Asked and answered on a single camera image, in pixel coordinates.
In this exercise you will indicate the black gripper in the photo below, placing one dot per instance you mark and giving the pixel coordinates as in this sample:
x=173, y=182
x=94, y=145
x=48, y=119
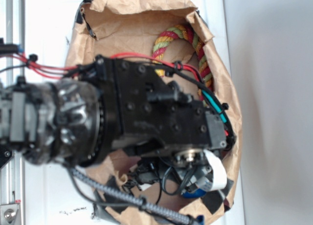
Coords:
x=149, y=118

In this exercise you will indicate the aluminium frame rail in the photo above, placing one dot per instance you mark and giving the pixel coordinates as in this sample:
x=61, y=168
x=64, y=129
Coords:
x=12, y=104

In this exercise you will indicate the blue plastic bottle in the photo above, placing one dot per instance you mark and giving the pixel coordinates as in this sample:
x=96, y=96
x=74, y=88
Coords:
x=194, y=195

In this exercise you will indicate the glowing gel gripper finger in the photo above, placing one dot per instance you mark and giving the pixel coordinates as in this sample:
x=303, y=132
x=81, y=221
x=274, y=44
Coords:
x=219, y=180

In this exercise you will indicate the metal corner bracket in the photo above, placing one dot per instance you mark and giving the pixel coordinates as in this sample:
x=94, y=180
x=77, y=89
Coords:
x=9, y=213

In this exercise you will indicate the brown paper bag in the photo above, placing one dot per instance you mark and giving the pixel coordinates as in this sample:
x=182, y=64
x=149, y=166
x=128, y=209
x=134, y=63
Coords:
x=156, y=100

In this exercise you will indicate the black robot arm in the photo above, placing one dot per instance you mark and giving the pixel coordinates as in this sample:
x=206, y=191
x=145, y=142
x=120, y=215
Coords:
x=63, y=122

